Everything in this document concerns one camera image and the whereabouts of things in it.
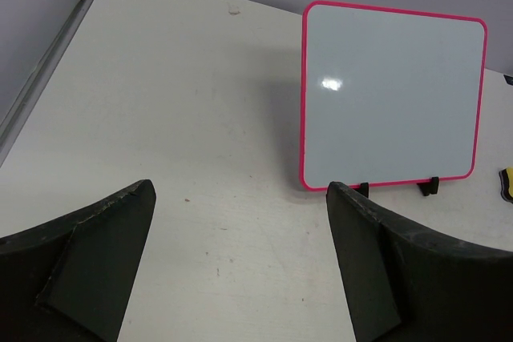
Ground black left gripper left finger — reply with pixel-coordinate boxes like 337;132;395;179
1;179;156;341

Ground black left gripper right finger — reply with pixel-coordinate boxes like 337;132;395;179
326;182;512;341

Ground yellow bone shaped eraser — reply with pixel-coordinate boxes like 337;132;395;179
499;167;513;203

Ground pink framed whiteboard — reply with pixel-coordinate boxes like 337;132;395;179
299;0;488;191

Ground black metal easel stand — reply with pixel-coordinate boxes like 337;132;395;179
354;177;440;198

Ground aluminium table frame rails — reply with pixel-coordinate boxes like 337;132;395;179
1;0;90;158

